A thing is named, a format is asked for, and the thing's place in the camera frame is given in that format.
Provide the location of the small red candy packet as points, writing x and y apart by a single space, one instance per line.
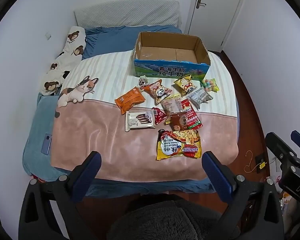
159 115

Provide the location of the pale pastry packet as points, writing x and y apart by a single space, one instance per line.
172 104

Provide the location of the yellow instant noodle packet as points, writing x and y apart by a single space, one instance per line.
178 143

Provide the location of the door handle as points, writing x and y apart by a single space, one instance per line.
200 4

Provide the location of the orange snack packet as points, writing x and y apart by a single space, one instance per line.
130 99

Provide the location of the pink striped cat blanket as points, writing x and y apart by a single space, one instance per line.
218 116

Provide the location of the colourful candy ball bag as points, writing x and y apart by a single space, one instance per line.
209 85

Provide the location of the blue smartphone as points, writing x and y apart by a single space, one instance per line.
46 144

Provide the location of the white Franzzi wafer packet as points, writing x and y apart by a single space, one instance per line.
139 120

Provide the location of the cardboard milk box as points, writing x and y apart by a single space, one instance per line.
170 55

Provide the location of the small white cartoon packet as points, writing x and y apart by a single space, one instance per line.
142 83

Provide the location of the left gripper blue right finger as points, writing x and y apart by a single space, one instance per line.
220 176

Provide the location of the blue bed sheet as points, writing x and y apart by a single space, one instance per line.
110 40

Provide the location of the bear print pillow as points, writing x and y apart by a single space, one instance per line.
65 62

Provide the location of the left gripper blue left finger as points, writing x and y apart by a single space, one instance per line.
83 175

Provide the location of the wall socket with cable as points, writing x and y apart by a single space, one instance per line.
259 164

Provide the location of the brown round snack packet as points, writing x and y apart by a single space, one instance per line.
179 121

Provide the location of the red spicy snack packet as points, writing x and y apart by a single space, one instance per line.
193 121

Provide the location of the yellow panda snack bag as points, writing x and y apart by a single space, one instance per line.
186 85

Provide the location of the white door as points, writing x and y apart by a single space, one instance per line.
213 22

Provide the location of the grey newspaper print packet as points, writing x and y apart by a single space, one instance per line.
199 96

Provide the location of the orange panda snack bag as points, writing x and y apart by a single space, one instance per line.
158 91

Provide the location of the white padded headboard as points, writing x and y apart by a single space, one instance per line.
131 13

